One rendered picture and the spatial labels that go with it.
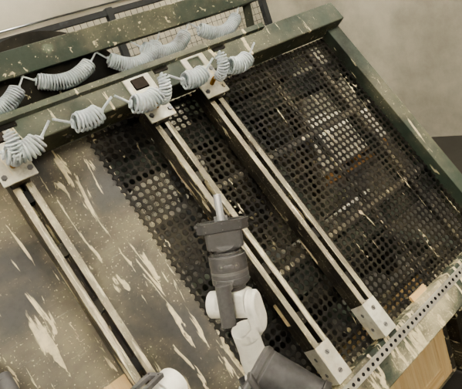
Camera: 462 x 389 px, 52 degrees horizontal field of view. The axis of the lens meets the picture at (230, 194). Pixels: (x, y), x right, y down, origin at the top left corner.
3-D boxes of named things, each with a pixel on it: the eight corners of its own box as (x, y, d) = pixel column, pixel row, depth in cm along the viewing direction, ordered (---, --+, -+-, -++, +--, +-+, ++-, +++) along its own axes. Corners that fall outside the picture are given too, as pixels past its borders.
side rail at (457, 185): (470, 236, 205) (490, 227, 196) (315, 46, 223) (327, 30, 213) (479, 228, 209) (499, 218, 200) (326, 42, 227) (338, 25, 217)
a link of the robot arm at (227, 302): (253, 263, 112) (261, 309, 113) (212, 266, 116) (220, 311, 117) (237, 278, 102) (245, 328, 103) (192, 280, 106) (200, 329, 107)
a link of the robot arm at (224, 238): (249, 218, 105) (257, 271, 106) (246, 213, 114) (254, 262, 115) (193, 228, 104) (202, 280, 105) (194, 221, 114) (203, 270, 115)
